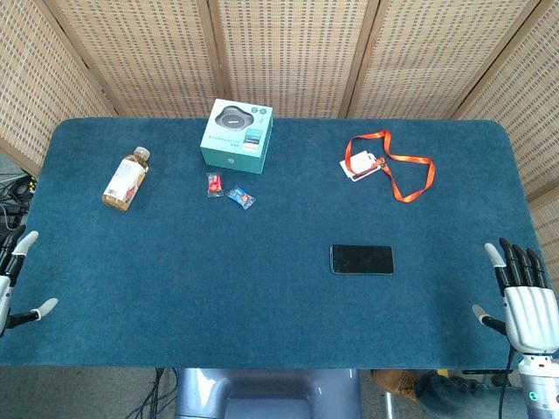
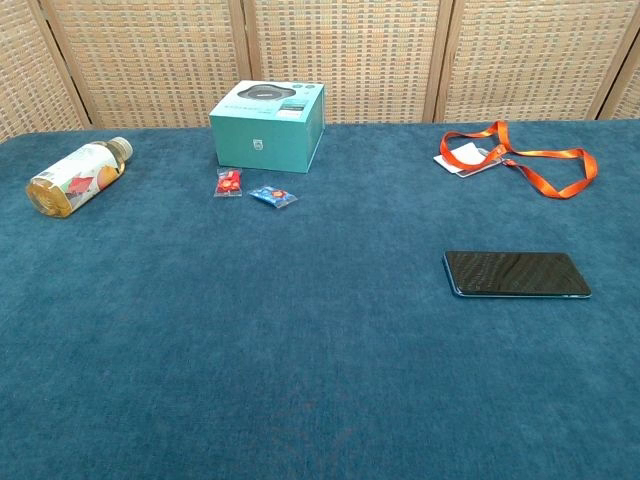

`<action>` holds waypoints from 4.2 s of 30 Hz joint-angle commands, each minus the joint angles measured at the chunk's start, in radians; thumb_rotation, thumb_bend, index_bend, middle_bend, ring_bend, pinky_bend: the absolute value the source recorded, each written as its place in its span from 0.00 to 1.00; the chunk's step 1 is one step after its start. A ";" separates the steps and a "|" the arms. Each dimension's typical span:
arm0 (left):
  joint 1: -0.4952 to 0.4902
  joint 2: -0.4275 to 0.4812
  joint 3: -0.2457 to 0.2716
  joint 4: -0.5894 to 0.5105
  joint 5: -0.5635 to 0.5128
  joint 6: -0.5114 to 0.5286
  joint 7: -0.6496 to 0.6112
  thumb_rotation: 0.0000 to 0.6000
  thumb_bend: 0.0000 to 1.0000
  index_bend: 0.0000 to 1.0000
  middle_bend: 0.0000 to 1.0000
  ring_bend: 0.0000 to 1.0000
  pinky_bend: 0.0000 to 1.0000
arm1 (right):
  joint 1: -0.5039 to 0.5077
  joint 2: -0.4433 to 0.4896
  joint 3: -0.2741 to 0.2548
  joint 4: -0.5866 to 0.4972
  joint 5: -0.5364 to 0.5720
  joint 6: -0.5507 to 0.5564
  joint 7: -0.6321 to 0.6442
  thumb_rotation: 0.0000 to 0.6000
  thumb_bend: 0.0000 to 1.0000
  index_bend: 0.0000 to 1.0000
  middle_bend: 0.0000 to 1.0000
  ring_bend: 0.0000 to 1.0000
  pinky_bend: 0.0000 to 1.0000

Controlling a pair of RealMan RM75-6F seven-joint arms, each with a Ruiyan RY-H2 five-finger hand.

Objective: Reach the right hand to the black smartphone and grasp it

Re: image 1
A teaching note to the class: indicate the teal speaker box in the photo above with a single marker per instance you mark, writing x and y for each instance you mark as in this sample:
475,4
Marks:
238,136

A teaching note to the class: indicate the blue jeans leg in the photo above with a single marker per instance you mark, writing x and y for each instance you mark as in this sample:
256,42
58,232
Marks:
454,395

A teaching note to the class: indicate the brown leather shoe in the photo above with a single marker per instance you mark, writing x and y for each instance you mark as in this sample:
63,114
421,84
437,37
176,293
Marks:
395,384

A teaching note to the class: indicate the red candy wrapper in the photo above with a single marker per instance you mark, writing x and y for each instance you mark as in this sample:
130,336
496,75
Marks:
214,184

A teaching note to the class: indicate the woven bamboo folding screen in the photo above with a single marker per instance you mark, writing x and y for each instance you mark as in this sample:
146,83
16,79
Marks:
279,57

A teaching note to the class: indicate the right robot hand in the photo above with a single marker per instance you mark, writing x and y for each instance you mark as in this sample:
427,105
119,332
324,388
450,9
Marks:
531,311

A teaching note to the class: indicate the blue candy wrapper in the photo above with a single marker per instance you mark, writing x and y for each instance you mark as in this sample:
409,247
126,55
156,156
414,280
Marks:
241,197

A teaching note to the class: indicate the black smartphone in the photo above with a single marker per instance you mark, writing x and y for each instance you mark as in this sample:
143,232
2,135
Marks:
362,259

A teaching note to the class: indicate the blue carpet table cover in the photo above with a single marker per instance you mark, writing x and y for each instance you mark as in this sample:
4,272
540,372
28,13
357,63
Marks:
271,244

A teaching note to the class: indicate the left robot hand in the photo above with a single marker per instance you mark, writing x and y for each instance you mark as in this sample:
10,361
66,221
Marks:
5,288

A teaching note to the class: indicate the amber drink bottle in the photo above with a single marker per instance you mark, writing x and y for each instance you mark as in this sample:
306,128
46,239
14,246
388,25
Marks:
126,179

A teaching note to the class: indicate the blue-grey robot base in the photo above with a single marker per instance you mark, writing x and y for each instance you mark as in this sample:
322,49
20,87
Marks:
266,393

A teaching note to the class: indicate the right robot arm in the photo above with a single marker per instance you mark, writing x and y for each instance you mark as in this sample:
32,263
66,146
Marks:
539,386

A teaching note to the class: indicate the white badge card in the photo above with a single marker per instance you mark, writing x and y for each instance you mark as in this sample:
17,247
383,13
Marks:
359,166

